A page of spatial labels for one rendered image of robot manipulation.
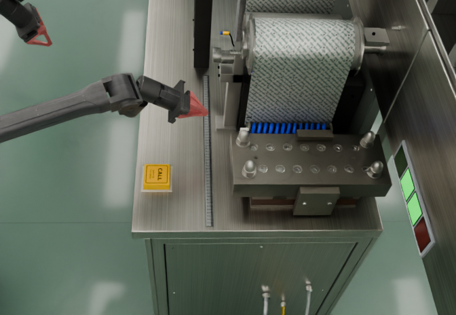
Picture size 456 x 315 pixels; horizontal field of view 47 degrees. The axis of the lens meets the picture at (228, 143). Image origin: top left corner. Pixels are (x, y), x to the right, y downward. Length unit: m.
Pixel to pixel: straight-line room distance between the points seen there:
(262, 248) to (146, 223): 0.33
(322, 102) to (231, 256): 0.50
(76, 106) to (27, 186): 1.39
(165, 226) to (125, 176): 1.20
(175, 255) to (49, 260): 0.99
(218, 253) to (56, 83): 1.75
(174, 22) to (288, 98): 0.67
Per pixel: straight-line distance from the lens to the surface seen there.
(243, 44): 1.26
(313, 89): 1.35
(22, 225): 2.51
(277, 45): 1.24
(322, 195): 1.34
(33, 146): 2.74
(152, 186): 1.42
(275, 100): 1.36
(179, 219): 1.39
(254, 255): 1.52
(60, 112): 1.25
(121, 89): 1.26
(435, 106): 1.10
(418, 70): 1.18
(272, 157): 1.35
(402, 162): 1.22
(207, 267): 1.58
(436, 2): 1.15
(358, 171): 1.38
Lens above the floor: 2.11
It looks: 53 degrees down
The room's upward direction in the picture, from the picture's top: 6 degrees clockwise
